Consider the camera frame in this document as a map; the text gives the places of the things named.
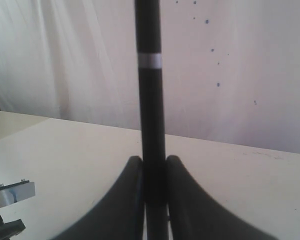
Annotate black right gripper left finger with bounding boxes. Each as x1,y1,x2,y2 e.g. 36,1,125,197
54,156,145,240

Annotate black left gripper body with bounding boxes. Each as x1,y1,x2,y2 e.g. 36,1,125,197
0,215,26,240

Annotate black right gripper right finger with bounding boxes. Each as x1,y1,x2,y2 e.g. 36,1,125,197
165,155,273,240

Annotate black paintbrush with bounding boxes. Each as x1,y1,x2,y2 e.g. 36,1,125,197
134,0,169,240

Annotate white backdrop cloth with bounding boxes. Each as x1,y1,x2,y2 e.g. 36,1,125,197
0,0,300,153

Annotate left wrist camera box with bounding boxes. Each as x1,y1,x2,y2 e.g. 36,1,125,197
0,180,36,208

